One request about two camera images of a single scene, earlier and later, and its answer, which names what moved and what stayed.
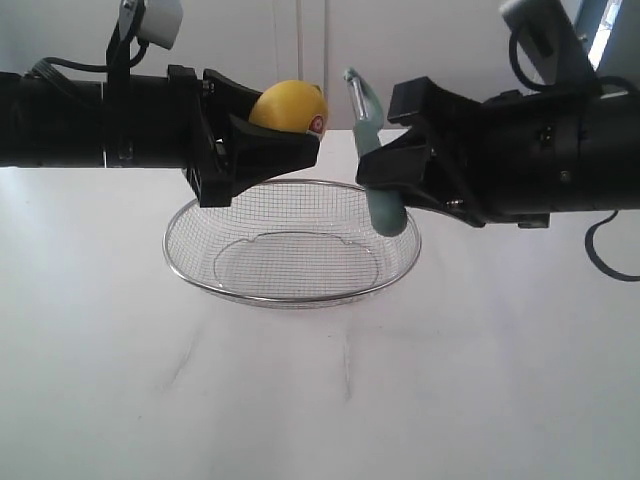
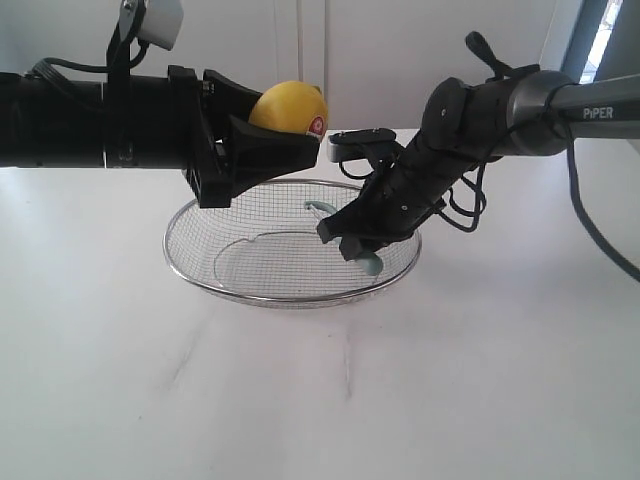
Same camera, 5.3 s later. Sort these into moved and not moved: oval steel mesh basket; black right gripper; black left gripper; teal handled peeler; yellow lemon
Moved: black right gripper; teal handled peeler
Not moved: black left gripper; yellow lemon; oval steel mesh basket
